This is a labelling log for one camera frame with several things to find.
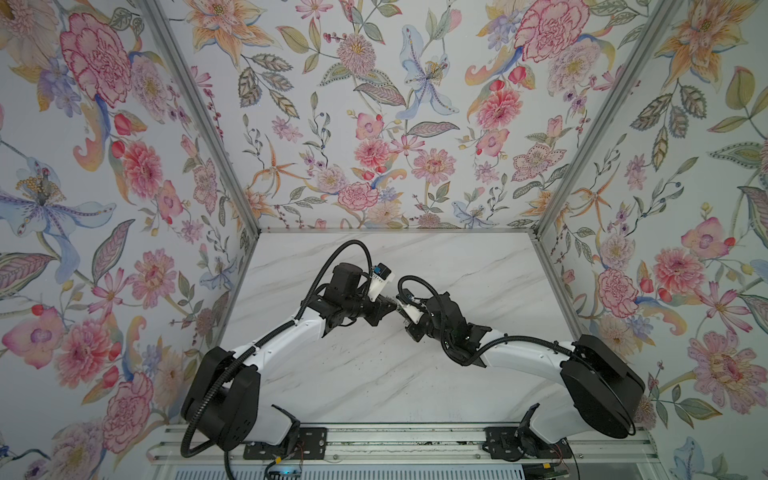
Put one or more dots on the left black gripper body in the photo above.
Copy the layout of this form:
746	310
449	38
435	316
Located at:
372	306

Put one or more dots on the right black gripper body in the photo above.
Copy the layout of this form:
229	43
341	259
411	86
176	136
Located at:
420	322

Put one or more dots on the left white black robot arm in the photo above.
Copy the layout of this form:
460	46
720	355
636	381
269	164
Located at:
221	407

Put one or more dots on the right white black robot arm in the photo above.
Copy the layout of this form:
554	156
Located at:
598	391

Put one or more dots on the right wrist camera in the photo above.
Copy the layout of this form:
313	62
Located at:
411	307

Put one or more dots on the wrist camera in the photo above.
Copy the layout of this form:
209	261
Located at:
381	275
411	307

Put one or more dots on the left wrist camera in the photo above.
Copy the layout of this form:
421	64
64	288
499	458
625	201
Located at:
381	275

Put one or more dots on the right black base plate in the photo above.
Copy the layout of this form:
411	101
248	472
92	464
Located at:
510	443

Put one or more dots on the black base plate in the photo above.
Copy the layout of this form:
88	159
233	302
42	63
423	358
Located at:
302	443
510	443

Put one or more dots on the aluminium mounting rail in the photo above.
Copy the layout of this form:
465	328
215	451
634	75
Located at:
456	443

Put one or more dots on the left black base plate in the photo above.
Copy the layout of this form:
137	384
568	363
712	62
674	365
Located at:
302	443

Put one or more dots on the left aluminium corner post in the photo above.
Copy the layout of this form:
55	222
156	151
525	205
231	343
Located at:
159	25

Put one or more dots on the aluminium corner post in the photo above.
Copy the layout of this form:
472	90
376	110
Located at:
639	56
159	25

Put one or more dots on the right aluminium corner post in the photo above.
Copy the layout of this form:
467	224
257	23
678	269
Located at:
639	56

